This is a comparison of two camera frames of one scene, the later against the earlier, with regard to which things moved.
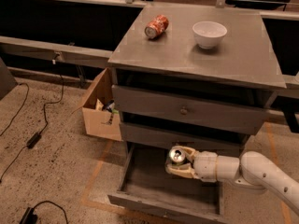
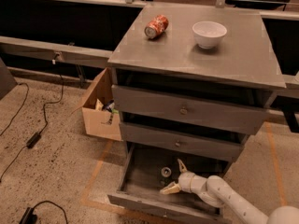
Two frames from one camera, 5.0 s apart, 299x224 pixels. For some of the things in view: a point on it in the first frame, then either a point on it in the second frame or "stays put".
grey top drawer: [229, 114] stays put
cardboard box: [97, 122] stays put
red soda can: [156, 26] stays put
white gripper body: [205, 165] -> [185, 182]
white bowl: [208, 35] stays put
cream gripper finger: [183, 171] -> [171, 189]
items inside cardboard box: [109, 106] stays put
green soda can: [176, 157] -> [165, 176]
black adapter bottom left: [29, 217] stays put
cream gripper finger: [191, 152] -> [182, 167]
